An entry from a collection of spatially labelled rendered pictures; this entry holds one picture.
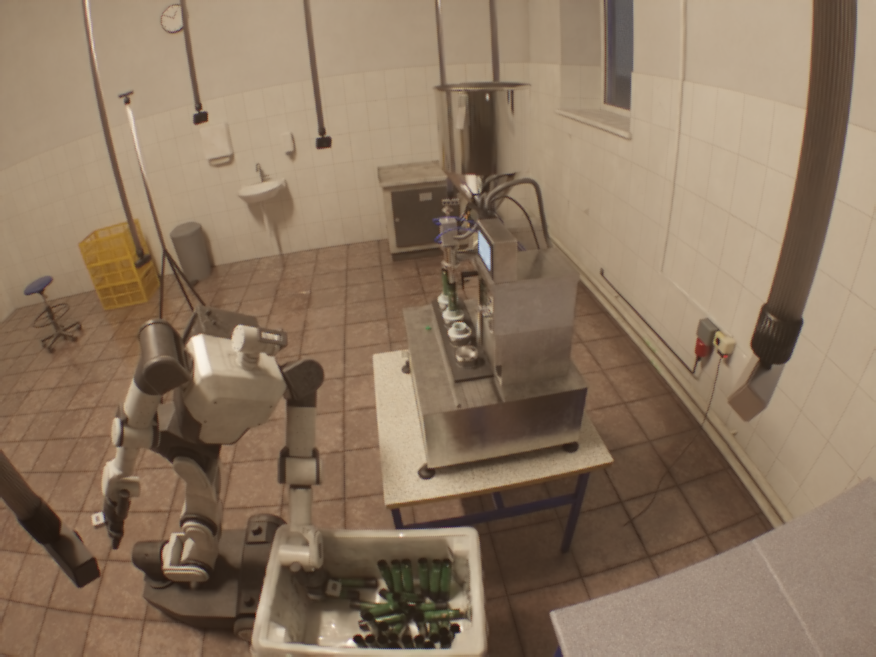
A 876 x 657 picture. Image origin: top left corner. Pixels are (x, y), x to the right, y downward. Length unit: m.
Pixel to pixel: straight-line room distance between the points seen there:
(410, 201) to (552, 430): 3.23
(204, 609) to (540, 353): 1.66
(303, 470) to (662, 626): 1.04
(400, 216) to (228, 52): 2.42
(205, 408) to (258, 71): 4.10
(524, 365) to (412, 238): 3.26
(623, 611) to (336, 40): 4.75
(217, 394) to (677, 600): 1.27
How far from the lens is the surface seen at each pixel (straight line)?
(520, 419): 1.38
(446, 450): 1.40
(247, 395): 1.22
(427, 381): 1.39
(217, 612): 2.11
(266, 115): 4.95
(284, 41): 4.91
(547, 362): 1.36
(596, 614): 1.27
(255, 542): 2.16
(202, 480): 1.53
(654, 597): 1.33
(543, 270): 1.24
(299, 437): 1.36
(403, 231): 4.45
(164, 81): 5.26
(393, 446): 1.59
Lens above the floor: 1.90
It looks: 33 degrees down
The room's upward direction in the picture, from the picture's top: 4 degrees counter-clockwise
